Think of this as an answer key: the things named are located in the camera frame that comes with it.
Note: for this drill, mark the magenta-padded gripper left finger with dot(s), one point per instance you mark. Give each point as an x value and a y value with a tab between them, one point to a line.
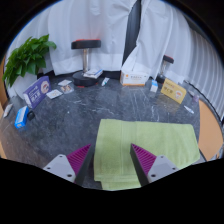
63	166

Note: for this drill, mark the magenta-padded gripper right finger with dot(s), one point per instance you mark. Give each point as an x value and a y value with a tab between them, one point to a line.
160	166

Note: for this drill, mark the light green towel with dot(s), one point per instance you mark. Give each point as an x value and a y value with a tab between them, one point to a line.
163	140

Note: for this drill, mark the small black round object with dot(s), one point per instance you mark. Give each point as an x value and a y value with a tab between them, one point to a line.
31	115

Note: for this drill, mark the small white tube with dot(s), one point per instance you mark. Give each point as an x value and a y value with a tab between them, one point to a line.
188	109

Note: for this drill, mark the white printed card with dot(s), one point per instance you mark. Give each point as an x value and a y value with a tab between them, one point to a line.
54	94
64	82

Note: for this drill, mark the small purple cup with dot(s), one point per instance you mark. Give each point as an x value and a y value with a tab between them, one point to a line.
195	98

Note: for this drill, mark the yellow printed box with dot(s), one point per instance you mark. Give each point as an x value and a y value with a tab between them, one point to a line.
173	90

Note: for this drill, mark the clear packet with print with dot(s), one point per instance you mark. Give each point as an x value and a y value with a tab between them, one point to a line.
67	89

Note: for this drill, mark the white flat packet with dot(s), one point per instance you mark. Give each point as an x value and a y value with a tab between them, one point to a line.
7	110

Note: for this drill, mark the purple printed box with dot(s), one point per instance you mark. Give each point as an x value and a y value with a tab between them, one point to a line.
36	91

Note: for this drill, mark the small blue white box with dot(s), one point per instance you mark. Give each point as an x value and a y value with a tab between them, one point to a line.
153	86

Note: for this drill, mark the white box with orange print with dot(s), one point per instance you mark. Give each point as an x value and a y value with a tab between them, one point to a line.
134	78

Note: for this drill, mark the white blue tube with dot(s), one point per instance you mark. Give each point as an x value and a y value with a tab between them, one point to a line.
105	81

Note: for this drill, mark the white blue flat box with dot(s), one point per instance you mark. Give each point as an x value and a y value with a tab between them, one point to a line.
93	73

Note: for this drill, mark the black stool with red rim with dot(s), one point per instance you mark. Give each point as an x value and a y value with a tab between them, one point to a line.
167	60
85	44

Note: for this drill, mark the green potted plant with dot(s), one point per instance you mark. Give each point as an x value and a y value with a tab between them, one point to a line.
28	60

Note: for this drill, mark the white curtain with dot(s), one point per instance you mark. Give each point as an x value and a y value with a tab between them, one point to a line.
86	23
166	30

